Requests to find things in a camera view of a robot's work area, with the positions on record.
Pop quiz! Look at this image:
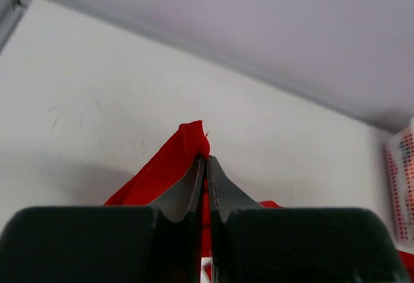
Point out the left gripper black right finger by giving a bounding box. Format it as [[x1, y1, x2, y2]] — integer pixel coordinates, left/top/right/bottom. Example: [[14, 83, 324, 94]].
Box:
[[206, 156, 408, 282]]

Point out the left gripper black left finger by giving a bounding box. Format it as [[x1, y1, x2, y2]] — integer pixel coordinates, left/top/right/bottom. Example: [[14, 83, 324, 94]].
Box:
[[1, 157, 205, 282]]

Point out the red polo shirt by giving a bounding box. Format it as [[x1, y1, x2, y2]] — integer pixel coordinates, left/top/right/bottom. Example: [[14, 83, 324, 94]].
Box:
[[104, 120, 413, 282]]

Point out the white plastic laundry basket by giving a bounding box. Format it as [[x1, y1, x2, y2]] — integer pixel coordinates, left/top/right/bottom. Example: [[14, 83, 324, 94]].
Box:
[[384, 121, 413, 247]]

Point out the aluminium frame post left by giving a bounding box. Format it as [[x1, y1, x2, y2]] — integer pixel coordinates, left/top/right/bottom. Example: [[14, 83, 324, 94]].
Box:
[[1, 0, 31, 51]]

